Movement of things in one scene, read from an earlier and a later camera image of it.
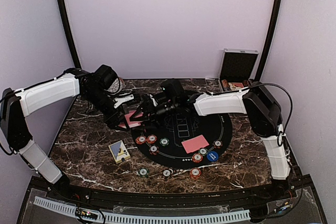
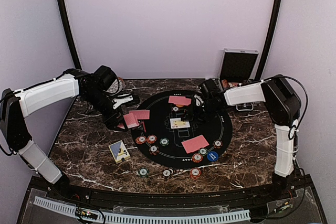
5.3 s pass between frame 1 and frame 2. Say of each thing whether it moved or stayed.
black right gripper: moved
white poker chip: stayed
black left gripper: stayed
